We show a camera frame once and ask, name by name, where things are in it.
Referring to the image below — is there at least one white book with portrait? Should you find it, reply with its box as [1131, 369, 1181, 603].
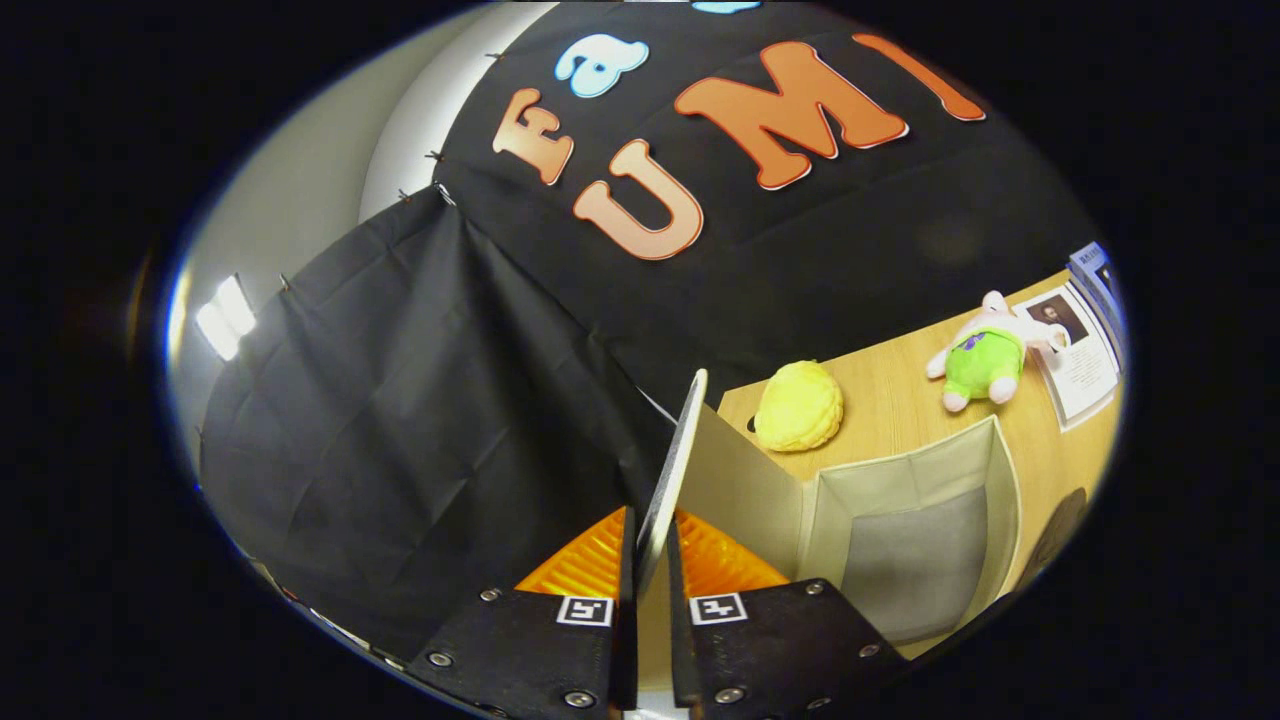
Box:
[1012, 282, 1121, 433]

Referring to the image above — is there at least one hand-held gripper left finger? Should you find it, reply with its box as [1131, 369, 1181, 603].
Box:
[403, 506, 641, 716]

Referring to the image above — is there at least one black backdrop cloth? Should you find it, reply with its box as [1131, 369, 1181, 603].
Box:
[198, 0, 1106, 661]

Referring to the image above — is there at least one blue book with figure cover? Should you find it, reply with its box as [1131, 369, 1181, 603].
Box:
[1066, 241, 1129, 346]

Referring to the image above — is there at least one grey fabric storage box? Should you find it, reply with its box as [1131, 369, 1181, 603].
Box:
[635, 368, 1023, 701]

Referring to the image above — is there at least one yellow plush bun toy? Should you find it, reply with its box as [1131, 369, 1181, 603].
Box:
[753, 360, 844, 453]

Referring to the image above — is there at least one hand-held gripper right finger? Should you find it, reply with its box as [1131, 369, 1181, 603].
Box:
[666, 508, 911, 720]

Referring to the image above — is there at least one white and green plush toy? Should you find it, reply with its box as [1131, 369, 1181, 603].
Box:
[925, 290, 1069, 414]

